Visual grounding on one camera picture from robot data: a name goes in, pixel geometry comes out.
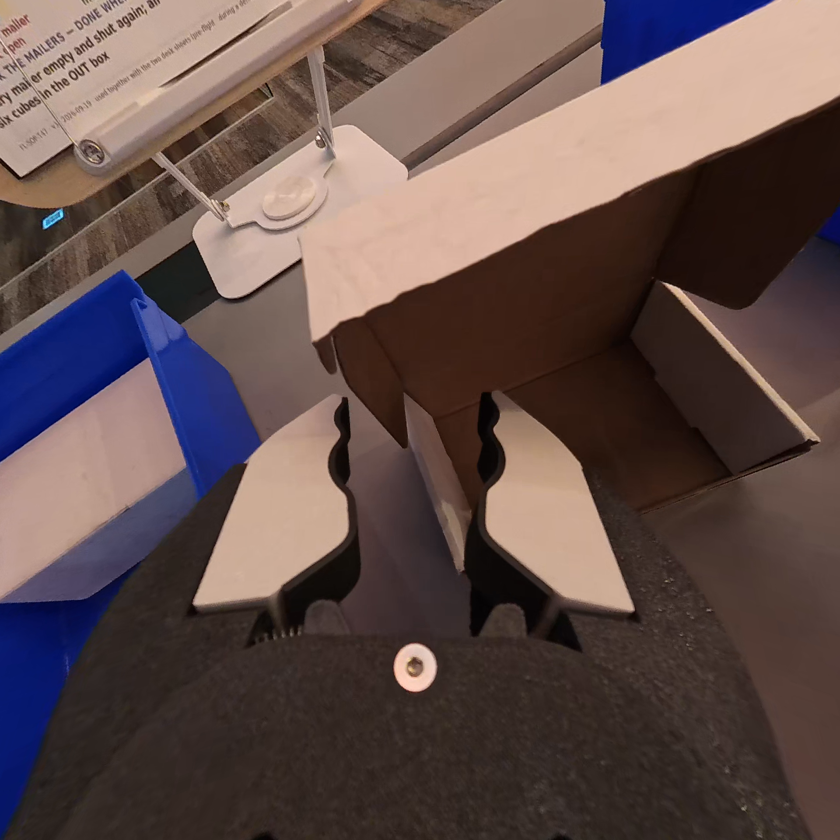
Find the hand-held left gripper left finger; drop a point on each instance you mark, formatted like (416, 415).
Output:
(275, 525)

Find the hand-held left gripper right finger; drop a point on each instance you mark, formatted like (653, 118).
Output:
(558, 525)

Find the white cardboard box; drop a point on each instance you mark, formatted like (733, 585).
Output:
(85, 472)
(525, 216)

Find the blue plastic bin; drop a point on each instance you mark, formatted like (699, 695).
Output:
(656, 33)
(197, 367)

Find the instruction sheet on stand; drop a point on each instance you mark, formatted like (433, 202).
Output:
(295, 249)

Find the printed instruction sheet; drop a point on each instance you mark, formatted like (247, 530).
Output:
(131, 65)

